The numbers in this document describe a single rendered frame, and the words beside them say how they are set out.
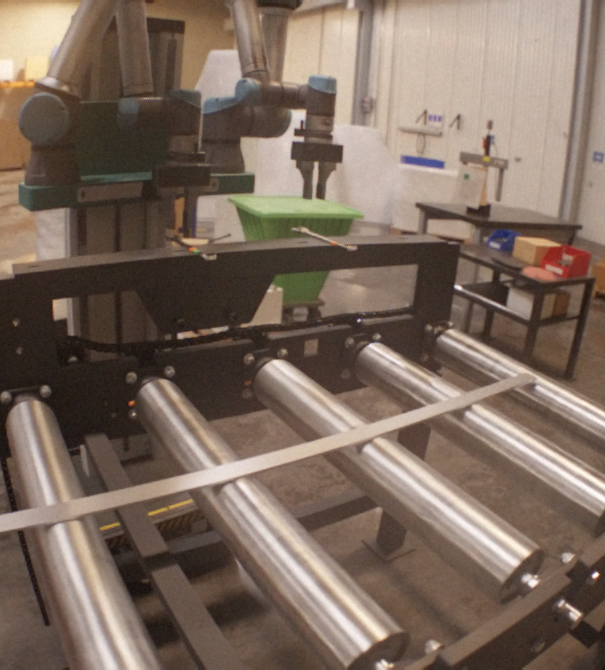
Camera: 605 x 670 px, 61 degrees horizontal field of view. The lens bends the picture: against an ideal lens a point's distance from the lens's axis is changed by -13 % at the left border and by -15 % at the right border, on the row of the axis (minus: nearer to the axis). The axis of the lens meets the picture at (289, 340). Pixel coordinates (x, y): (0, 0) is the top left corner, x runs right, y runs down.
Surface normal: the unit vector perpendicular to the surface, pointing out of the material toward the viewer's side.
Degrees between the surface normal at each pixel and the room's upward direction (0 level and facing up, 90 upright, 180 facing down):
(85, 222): 90
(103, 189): 90
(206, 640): 0
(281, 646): 0
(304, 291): 101
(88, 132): 90
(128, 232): 90
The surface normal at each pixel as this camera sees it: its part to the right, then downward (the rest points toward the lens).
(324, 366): 0.51, 0.35
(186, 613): 0.07, -0.93
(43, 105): 0.21, 0.48
